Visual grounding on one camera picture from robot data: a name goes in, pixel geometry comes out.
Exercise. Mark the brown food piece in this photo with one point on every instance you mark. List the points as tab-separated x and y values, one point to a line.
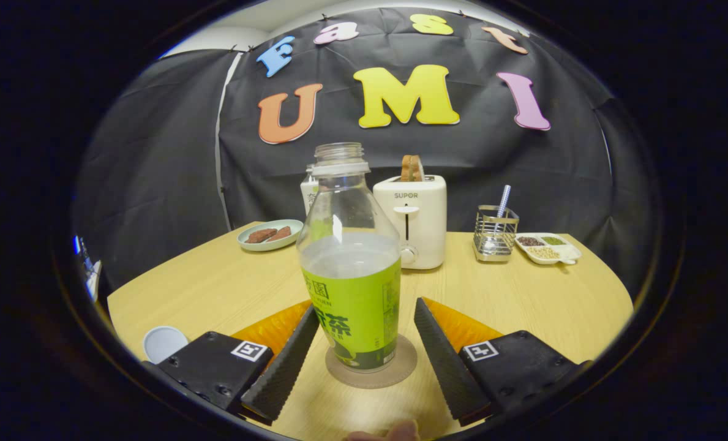
259	236
281	233

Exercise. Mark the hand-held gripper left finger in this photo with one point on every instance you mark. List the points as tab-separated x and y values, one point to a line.
287	361

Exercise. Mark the white toaster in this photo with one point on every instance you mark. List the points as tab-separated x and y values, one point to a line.
425	220

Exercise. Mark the white cup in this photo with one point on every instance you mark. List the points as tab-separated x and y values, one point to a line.
163	343

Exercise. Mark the toasted bread slice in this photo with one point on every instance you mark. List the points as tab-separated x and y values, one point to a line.
411	168

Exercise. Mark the striped straw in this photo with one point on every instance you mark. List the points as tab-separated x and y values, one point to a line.
504	201

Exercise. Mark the white divided dish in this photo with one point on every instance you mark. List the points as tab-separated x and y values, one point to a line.
547	252

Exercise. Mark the capped bottle green label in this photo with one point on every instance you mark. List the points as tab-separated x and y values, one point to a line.
308	193

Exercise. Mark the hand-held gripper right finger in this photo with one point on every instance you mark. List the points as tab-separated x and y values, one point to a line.
446	361

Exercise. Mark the wooden table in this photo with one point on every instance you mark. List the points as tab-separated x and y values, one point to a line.
523	306

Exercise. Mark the clear juice bottle green label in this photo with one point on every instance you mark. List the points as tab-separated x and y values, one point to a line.
351	306

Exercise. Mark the pale green plate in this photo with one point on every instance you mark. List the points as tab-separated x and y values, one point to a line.
278	245

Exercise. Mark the round brown coaster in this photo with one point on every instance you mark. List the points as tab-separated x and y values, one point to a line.
403	367

